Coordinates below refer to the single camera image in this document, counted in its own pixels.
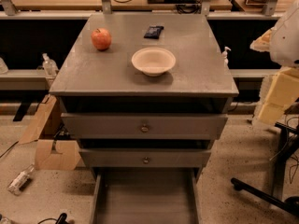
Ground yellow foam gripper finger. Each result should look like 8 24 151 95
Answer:
249 29 272 52
253 67 299 125

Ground red apple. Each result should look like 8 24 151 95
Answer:
91 28 112 50

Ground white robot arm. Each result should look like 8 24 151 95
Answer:
250 0 299 125

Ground grey drawer cabinet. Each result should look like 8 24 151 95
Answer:
49 13 240 179

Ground open grey bottom drawer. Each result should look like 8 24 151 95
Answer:
89 168 202 224

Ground grey middle drawer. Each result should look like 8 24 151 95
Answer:
79 148 211 168

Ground grey top drawer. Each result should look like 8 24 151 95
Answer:
62 113 227 140

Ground white pump dispenser bottle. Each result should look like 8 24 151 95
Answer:
222 47 231 65

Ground black chair base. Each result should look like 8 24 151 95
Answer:
231 122 299 217

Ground dark blue snack packet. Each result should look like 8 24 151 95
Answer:
144 25 164 39

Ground white paper bowl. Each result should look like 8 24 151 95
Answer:
131 48 177 77

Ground wooden desk in background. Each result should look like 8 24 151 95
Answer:
12 0 176 11

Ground clear bottle on ledge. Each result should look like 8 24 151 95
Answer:
42 53 59 77

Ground brown cardboard box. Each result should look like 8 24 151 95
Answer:
19 95 81 171

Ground plastic bottle on floor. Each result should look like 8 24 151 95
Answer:
7 164 35 195

